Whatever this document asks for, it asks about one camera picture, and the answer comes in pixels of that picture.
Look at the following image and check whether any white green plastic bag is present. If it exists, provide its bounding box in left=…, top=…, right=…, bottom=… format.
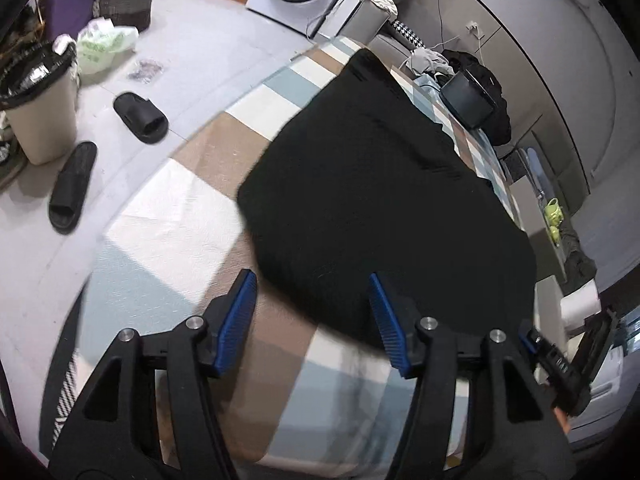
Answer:
left=76, top=16, right=140, bottom=76

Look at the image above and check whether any grey side table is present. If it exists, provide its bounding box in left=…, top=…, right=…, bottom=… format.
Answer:
left=510, top=175, right=566, bottom=281

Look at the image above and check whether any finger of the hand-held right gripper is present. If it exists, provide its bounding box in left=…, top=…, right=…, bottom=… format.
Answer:
left=571, top=310, right=622, bottom=388
left=518, top=320, right=593, bottom=417

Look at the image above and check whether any grey sofa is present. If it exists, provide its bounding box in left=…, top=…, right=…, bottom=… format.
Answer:
left=340, top=0, right=451, bottom=76

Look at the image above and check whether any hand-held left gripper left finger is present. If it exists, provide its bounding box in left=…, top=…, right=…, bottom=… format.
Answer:
left=47, top=268, right=258, bottom=480

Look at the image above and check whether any black slipper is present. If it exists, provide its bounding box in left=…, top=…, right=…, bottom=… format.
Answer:
left=48, top=141, right=98, bottom=234
left=113, top=91, right=169, bottom=145

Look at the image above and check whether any black jacket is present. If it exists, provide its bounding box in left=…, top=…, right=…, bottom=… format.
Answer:
left=442, top=50, right=511, bottom=146

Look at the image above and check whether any white cable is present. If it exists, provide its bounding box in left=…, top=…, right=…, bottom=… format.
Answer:
left=430, top=25, right=481, bottom=61

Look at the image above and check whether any paper towel roll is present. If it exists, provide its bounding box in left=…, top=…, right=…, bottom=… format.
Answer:
left=559, top=280, right=601, bottom=333

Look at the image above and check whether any grey cloth pile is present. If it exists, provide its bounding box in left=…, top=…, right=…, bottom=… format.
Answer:
left=404, top=49, right=453, bottom=77

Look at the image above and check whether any light blue cloth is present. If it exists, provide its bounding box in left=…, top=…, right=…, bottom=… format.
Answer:
left=412, top=72, right=451, bottom=111

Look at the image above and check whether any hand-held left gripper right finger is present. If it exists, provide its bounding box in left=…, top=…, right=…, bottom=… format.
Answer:
left=367, top=272, right=576, bottom=480

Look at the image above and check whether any dark green clothing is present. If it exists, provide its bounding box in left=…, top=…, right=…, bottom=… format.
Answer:
left=560, top=227, right=596, bottom=281

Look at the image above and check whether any black knit shirt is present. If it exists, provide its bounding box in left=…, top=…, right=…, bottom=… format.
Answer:
left=236, top=49, right=537, bottom=356

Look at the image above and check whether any printed paper leaflet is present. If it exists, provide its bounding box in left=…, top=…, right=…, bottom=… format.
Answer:
left=127, top=59, right=166, bottom=82

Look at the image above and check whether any blue pillow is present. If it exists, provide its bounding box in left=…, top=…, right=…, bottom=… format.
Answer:
left=525, top=147, right=546, bottom=196

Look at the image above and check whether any beige trash bin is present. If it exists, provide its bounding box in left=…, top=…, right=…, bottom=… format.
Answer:
left=0, top=40, right=81, bottom=166

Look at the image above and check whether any checkered blanket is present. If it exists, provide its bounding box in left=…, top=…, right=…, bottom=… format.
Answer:
left=40, top=35, right=541, bottom=478

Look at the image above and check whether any houndstooth cushion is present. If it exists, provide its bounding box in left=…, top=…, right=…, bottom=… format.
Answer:
left=387, top=19, right=426, bottom=51

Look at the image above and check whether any striped floor mat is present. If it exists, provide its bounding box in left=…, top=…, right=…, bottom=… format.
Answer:
left=50, top=350, right=81, bottom=451

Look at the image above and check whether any dark cooking pot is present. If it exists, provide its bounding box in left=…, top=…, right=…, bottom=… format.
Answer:
left=440, top=67, right=498, bottom=131

